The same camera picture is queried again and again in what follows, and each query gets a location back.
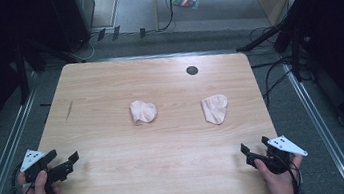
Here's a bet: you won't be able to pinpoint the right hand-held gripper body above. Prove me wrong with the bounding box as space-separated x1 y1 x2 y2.
245 132 311 178

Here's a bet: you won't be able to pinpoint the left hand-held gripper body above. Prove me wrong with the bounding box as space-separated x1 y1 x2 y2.
18 144 74 194

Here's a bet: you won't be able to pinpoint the pink sock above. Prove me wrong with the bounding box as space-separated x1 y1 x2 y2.
199 93 232 127
128 97 160 126

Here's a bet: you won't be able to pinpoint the person's right hand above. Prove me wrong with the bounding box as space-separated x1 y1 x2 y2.
253 152 309 194

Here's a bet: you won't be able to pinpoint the black metal stand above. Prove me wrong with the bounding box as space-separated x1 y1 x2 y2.
10 30 88 106
229 0 323 91

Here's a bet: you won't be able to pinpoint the black table grommet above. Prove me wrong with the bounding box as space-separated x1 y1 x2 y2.
185 64 199 77

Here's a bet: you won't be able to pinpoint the dark cabinet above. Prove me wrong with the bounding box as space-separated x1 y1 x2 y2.
47 0 102 55

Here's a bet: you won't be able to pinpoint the colourful packet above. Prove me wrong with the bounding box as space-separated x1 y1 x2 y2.
171 0 201 12

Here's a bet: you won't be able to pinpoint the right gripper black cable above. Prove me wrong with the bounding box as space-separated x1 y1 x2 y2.
276 149 305 194

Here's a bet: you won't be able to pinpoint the black floor cables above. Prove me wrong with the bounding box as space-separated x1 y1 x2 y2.
245 20 316 112

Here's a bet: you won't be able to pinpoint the hanging black cable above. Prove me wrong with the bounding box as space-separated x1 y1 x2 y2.
141 0 181 35

